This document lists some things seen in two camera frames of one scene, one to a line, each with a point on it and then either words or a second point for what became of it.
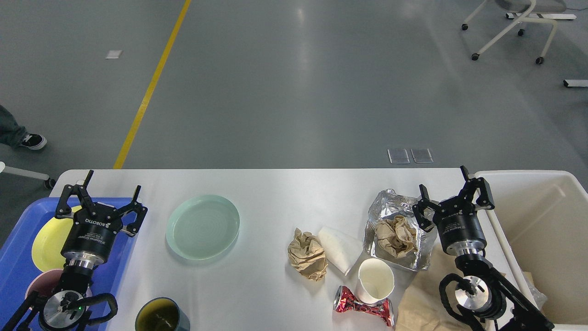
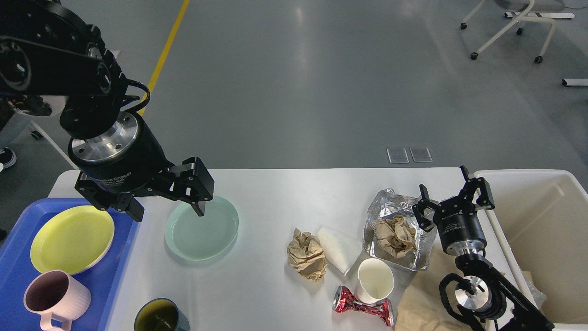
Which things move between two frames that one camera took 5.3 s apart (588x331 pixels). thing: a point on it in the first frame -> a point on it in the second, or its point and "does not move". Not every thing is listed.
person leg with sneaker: [12, 133] -> [8, 157]
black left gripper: [90, 235] -> [125, 162]
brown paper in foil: [396, 235] does not move
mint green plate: [202, 226] does not move
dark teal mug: [162, 314] does not move
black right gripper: [458, 221] does not move
